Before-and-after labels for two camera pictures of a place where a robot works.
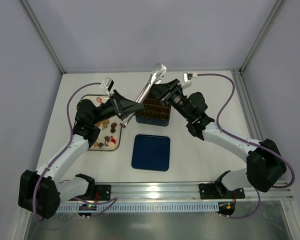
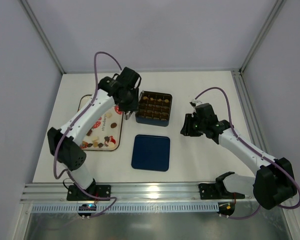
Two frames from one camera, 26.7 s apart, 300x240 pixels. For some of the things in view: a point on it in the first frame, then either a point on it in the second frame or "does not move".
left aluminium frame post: [33, 18] does not move
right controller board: [226, 208] does not move
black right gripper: [173, 87] to [187, 130]
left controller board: [86, 207] does not move
